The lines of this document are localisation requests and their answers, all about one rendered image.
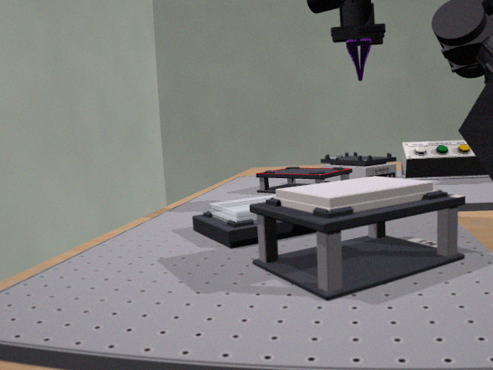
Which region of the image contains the operator button panel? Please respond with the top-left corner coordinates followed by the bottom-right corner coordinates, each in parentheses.
top-left (401, 140), bottom-right (489, 180)

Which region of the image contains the white rectangular plate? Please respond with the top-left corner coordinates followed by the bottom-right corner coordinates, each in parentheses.
top-left (274, 177), bottom-right (438, 213)

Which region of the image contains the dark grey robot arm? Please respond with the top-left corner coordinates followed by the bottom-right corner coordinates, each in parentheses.
top-left (307, 0), bottom-right (493, 84)

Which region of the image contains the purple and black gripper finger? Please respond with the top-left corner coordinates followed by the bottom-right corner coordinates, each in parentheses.
top-left (360, 39), bottom-right (371, 81)
top-left (346, 39), bottom-right (361, 81)

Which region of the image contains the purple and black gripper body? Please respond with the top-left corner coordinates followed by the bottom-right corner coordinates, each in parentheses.
top-left (330, 0), bottom-right (385, 46)

